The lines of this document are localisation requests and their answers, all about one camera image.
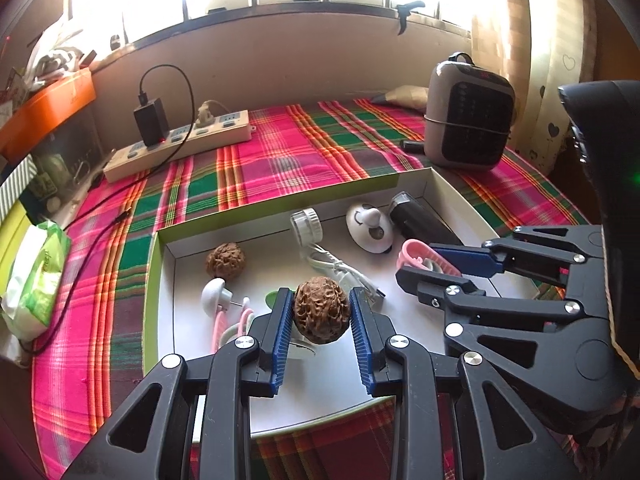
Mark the white small suction hook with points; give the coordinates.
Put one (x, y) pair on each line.
(217, 298)

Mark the black window handle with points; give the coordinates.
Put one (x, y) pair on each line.
(403, 12)

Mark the white small cylinder cap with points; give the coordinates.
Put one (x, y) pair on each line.
(306, 226)

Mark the pink suction hook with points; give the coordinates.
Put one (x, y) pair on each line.
(224, 331)

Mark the black rectangular lighter device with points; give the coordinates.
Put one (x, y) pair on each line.
(416, 221)

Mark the grey space heater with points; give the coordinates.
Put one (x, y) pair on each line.
(468, 115)

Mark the black charger adapter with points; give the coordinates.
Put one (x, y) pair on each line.
(152, 122)

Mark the yellow green box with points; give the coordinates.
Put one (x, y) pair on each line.
(12, 232)

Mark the pink white hook clip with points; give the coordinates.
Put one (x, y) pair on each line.
(419, 255)

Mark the white round dome gadget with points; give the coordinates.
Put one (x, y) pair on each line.
(370, 229)

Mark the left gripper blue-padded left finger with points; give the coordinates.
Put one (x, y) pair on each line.
(150, 435)

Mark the green white shallow cardboard box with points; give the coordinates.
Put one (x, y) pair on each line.
(321, 381)

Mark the green striped gift box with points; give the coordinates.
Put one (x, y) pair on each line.
(14, 185)

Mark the plaid red green blanket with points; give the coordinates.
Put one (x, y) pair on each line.
(95, 359)

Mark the brown walnut in box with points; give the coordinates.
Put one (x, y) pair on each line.
(226, 261)

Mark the patterned cream curtain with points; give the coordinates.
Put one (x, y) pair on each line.
(538, 45)

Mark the white power strip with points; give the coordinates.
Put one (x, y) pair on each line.
(181, 142)

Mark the orange tray shelf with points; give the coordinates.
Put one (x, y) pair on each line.
(44, 112)

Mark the green tissue pack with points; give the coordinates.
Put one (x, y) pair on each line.
(28, 297)

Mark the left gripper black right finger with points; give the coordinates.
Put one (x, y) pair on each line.
(494, 434)

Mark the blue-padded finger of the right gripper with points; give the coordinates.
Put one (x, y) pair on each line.
(548, 254)
(463, 302)

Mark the brown walnut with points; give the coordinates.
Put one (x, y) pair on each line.
(321, 310)
(226, 261)

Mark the white plug on strip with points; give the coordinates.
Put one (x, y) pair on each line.
(206, 115)

